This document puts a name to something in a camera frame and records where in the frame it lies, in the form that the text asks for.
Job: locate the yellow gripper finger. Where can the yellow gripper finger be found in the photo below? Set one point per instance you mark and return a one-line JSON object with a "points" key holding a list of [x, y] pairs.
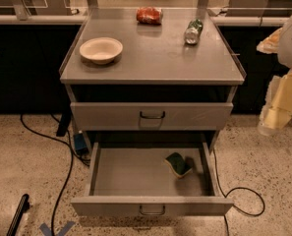
{"points": [[271, 43], [277, 111]]}

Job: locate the green and yellow sponge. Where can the green and yellow sponge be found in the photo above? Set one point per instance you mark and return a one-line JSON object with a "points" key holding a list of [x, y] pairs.
{"points": [[178, 165]]}

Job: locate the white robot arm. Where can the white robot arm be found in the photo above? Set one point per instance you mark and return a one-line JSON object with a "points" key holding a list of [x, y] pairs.
{"points": [[284, 53]]}

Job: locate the grey drawer cabinet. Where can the grey drawer cabinet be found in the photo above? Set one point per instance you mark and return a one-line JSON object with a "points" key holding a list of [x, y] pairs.
{"points": [[156, 65]]}

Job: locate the open grey middle drawer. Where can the open grey middle drawer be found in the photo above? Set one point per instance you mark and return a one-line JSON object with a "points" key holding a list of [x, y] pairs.
{"points": [[135, 180]]}

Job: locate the closed grey top drawer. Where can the closed grey top drawer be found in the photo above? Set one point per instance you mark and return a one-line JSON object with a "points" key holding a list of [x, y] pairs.
{"points": [[171, 116]]}

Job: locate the dark long counter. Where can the dark long counter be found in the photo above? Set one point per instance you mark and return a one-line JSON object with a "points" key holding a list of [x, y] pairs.
{"points": [[31, 55]]}

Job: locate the orange soda can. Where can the orange soda can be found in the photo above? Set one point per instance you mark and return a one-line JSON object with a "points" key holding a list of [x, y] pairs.
{"points": [[149, 15]]}

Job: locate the white bowl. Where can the white bowl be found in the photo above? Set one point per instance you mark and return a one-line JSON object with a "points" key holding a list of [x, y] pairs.
{"points": [[101, 50]]}

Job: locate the blue power adapter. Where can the blue power adapter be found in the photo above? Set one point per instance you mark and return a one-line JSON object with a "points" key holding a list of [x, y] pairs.
{"points": [[80, 144]]}

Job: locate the black bar on floor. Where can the black bar on floor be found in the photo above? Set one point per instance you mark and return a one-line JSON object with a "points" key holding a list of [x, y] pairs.
{"points": [[22, 207]]}

